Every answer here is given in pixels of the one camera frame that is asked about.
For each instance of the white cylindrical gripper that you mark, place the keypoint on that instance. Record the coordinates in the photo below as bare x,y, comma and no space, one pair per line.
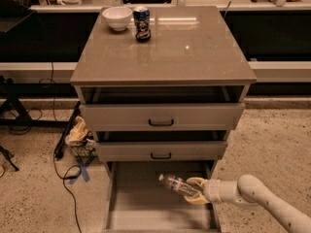
212,190

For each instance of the clear plastic water bottle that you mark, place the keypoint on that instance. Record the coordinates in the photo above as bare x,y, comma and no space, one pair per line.
178,185

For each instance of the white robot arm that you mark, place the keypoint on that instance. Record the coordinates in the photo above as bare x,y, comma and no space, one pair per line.
250,191

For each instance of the bottom grey open drawer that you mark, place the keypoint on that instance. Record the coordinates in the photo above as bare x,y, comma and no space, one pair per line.
138,202

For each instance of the middle grey drawer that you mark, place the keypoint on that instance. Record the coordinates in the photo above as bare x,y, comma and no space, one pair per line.
140,151

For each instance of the grey drawer cabinet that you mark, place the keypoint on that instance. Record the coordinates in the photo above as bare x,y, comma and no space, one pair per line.
191,58

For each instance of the top grey drawer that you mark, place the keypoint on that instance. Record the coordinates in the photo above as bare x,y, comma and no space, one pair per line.
187,117

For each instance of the blue tape cross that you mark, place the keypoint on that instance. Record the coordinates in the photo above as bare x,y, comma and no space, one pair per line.
83,163

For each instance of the crumpled snack bags pile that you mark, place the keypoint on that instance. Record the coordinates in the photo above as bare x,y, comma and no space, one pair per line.
80,140

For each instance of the blue soda can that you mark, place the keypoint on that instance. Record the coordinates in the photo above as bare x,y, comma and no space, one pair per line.
141,17

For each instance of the white ceramic bowl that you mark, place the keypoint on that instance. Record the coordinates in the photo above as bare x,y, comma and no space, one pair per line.
117,18

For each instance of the black stand legs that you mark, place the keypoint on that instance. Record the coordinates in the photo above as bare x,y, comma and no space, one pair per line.
23,117

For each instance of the black drawer handle middle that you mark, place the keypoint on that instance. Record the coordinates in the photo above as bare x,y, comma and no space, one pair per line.
161,157

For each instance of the black drawer handle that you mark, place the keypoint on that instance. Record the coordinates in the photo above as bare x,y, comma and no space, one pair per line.
161,157
161,123

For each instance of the black drawer handle top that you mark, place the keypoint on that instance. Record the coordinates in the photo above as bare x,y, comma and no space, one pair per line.
161,123

